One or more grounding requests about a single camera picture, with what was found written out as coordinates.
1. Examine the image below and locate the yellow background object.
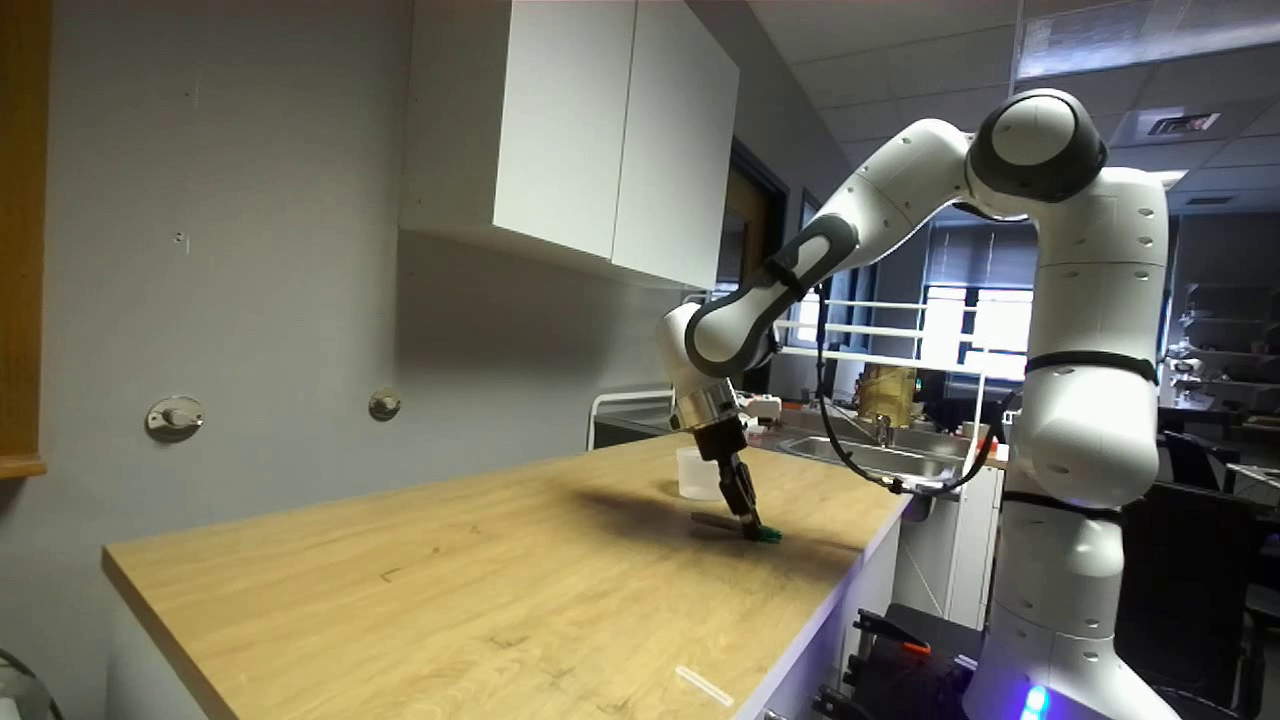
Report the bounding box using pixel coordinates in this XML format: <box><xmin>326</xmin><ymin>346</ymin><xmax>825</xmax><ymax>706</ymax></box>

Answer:
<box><xmin>857</xmin><ymin>365</ymin><xmax>922</xmax><ymax>430</ymax></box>

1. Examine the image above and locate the wooden side panel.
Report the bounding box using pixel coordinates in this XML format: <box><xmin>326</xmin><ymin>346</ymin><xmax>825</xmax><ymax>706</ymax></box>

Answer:
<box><xmin>0</xmin><ymin>0</ymin><xmax>60</xmax><ymax>484</ymax></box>

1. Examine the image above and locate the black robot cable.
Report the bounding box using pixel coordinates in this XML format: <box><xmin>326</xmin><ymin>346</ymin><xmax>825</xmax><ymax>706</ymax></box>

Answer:
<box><xmin>806</xmin><ymin>260</ymin><xmax>1007</xmax><ymax>498</ymax></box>

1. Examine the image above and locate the round metal wall fixture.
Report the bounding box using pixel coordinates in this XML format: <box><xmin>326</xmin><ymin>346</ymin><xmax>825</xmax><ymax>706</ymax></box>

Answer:
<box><xmin>139</xmin><ymin>392</ymin><xmax>209</xmax><ymax>442</ymax></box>

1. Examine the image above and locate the white tape strip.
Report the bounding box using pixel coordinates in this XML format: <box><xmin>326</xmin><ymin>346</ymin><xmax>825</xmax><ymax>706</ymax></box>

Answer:
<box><xmin>670</xmin><ymin>658</ymin><xmax>741</xmax><ymax>712</ymax></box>

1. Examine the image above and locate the black office chair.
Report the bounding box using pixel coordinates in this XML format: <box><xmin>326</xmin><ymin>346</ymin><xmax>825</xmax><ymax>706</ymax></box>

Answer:
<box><xmin>1115</xmin><ymin>430</ymin><xmax>1262</xmax><ymax>712</ymax></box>

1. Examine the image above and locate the clear plastic cup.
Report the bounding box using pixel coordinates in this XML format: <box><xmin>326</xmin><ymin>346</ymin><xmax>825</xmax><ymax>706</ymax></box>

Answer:
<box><xmin>670</xmin><ymin>446</ymin><xmax>725</xmax><ymax>504</ymax></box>

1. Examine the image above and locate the white wall cabinet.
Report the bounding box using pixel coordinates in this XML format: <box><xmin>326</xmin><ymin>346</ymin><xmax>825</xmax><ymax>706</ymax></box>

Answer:
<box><xmin>398</xmin><ymin>0</ymin><xmax>744</xmax><ymax>290</ymax></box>

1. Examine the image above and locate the black equipment with red lights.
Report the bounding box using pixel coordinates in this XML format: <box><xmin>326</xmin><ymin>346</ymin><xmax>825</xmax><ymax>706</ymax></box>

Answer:
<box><xmin>813</xmin><ymin>605</ymin><xmax>983</xmax><ymax>720</ymax></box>

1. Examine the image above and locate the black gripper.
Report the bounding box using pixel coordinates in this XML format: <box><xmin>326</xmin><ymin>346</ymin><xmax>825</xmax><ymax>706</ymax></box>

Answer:
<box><xmin>692</xmin><ymin>416</ymin><xmax>763</xmax><ymax>530</ymax></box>

